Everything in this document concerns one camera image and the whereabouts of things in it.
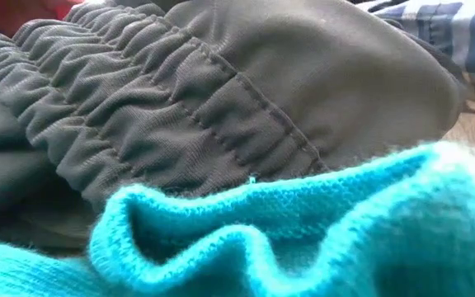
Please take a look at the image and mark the dark grey elastic-waist trousers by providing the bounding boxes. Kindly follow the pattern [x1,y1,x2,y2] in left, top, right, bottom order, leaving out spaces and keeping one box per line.
[0,0,472,252]

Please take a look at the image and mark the blue white plaid shirt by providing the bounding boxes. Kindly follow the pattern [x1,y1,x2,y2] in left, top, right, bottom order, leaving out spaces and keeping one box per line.
[356,0,475,108]

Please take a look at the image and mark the turquoise knit sweater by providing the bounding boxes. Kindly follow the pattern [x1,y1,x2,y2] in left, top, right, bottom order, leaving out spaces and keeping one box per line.
[0,139,475,297]

